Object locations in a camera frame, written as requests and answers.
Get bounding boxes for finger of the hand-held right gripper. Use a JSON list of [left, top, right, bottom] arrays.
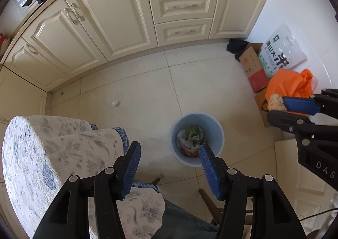
[[267, 111, 338, 139], [282, 88, 338, 116]]

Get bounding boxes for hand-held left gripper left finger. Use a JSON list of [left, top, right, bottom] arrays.
[[33, 141, 142, 239]]

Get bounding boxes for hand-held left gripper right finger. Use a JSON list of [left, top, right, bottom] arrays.
[[199, 144, 308, 239]]

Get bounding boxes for brown paper ball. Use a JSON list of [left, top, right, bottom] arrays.
[[269, 93, 288, 113]]

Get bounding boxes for clear plastic bag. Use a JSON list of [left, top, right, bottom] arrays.
[[180, 145, 201, 157]]

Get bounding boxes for blue plastic waste bin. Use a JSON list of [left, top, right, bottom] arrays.
[[169, 113, 225, 168]]

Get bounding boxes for green wrapper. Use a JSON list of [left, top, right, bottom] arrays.
[[185, 126, 204, 137]]

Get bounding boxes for white plastic bag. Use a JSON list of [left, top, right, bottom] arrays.
[[176, 129, 191, 147]]

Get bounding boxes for orange plastic bag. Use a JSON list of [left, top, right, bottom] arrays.
[[265, 68, 315, 111]]

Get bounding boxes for dark wooden table leg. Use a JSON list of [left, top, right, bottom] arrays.
[[150, 174, 164, 187]]

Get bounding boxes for dark wooden chair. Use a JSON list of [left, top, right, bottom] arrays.
[[199, 189, 254, 229]]

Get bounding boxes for white printed rice bag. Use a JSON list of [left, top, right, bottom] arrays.
[[258, 23, 308, 78]]

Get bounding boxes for brown red cardboard box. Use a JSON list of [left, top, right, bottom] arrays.
[[239, 43, 272, 93]]

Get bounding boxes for black cloth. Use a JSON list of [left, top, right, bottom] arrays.
[[226, 38, 250, 61]]

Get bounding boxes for round table floral cloth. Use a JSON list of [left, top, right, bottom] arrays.
[[1, 115, 165, 239]]

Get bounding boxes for cream cabinet door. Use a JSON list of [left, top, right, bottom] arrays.
[[1, 37, 72, 90], [21, 4, 109, 74], [210, 0, 275, 39], [63, 0, 159, 61]]

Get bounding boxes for cream cabinet drawer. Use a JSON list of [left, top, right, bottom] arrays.
[[154, 18, 214, 47], [149, 0, 219, 24]]

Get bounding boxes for cream base kitchen cabinets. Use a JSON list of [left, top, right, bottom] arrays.
[[0, 0, 279, 123]]

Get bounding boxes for brown paper bag black handle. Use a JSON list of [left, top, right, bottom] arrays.
[[253, 88, 284, 128]]

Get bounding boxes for thin black cable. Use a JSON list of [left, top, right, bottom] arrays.
[[298, 209, 338, 222]]

